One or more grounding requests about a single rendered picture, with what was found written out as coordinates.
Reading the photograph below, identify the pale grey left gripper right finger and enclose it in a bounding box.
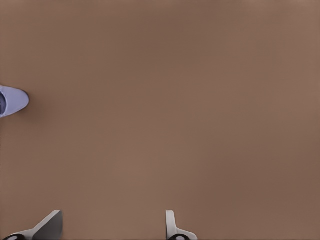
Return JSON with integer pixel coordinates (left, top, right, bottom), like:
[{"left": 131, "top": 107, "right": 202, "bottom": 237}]
[{"left": 165, "top": 210, "right": 199, "bottom": 240}]

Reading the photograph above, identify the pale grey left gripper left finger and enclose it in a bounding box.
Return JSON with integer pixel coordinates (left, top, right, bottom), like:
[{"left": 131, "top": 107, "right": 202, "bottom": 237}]
[{"left": 1, "top": 210, "right": 64, "bottom": 240}]

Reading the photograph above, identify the purple cup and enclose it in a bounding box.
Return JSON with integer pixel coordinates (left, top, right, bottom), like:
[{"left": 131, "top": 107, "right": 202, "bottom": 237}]
[{"left": 0, "top": 85, "right": 30, "bottom": 119}]

